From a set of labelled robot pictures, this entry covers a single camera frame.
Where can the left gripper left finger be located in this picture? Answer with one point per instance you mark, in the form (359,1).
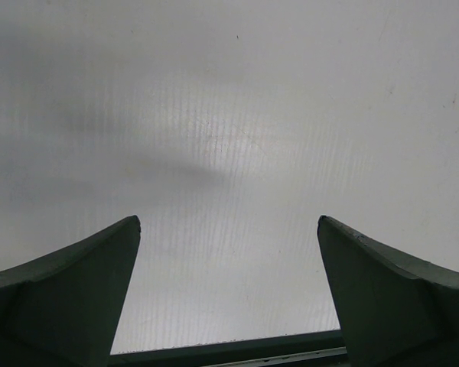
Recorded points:
(63,308)

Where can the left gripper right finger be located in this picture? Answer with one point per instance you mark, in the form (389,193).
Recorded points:
(394,309)

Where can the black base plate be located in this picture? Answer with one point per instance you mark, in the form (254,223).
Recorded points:
(309,349)

